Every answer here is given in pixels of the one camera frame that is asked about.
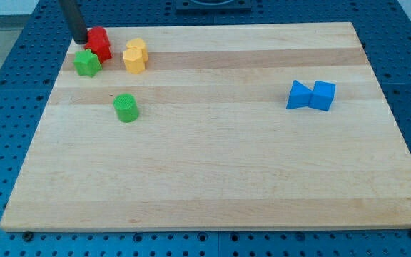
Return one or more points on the wooden board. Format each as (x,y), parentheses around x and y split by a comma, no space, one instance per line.
(214,147)

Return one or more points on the yellow block rear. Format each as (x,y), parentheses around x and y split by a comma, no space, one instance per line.
(140,44)

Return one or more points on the red block rear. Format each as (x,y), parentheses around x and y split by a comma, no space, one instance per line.
(98,35)

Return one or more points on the green star block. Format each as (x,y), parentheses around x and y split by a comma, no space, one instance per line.
(86,63)

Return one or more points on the red block front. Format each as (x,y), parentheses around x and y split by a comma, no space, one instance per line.
(101,48)

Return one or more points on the red block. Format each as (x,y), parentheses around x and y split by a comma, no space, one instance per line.
(101,48)
(98,35)

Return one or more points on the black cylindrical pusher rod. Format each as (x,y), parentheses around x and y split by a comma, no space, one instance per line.
(74,20)

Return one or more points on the blue cube block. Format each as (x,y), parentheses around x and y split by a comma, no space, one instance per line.
(323,95)

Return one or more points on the yellow hexagon block front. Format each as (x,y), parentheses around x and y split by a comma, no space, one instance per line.
(133,60)

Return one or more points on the blue triangle block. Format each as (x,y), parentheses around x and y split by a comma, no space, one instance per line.
(299,96)

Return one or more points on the green cylinder block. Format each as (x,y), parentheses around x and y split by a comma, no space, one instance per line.
(126,108)

